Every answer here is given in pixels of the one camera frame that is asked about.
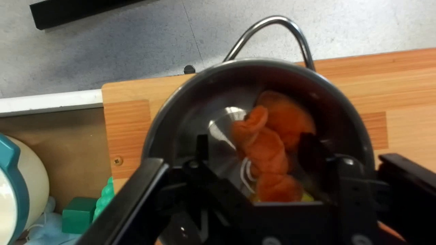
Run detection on green toy block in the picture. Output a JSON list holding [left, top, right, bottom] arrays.
[[61, 197, 96, 234]]

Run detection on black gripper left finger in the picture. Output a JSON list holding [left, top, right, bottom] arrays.
[[77, 158, 170, 245]]

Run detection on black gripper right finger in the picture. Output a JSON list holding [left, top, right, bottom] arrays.
[[338, 153, 436, 245]]

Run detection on wooden toy kitchen counter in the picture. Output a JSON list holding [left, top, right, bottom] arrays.
[[101, 47, 436, 189]]

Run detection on teal white toy kettle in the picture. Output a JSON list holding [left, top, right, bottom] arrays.
[[0, 134, 49, 245]]

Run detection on brown toy croissant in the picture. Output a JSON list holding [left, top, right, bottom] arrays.
[[230, 91, 316, 202]]

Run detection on stainless steel pot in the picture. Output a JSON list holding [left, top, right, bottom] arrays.
[[143, 15, 373, 200]]

